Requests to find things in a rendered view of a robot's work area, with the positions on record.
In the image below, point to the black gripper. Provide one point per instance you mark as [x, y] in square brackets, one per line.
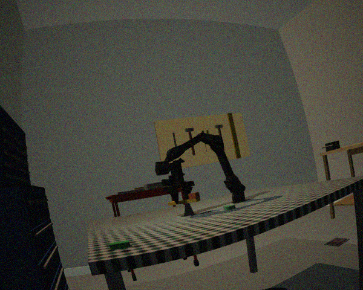
[178, 181]

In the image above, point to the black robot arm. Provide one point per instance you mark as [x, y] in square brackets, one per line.
[216, 143]

